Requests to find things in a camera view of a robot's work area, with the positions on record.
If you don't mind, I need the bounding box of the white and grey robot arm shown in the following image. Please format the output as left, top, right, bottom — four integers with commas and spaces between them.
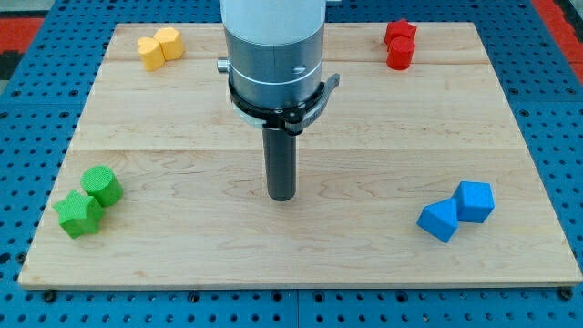
220, 0, 326, 128

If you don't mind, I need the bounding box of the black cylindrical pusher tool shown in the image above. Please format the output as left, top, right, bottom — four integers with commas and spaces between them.
262, 129, 296, 201

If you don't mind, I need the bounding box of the light wooden board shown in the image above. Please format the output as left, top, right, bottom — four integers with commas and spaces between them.
18, 23, 582, 291

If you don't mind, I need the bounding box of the red cylinder block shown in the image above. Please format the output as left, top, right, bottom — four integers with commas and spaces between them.
386, 36, 416, 70

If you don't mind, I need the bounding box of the blue triangular block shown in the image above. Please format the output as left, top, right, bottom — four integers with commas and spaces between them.
416, 198, 458, 242

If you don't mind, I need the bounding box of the yellow hexagon block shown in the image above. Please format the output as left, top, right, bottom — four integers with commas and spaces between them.
154, 27, 185, 61

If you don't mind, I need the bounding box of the red star block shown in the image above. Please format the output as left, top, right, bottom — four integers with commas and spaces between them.
384, 18, 417, 46

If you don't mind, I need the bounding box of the yellow heart block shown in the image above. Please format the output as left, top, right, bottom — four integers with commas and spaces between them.
137, 37, 166, 71

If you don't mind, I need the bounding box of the blue cube block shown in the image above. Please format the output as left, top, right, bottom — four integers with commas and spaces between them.
453, 181, 495, 223

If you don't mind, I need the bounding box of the green cylinder block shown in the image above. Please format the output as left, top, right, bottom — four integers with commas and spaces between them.
80, 165, 123, 207

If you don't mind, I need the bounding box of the green star block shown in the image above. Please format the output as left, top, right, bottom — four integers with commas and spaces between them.
52, 190, 105, 239

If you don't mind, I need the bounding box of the black clamp ring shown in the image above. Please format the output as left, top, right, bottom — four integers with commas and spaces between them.
228, 73, 342, 137

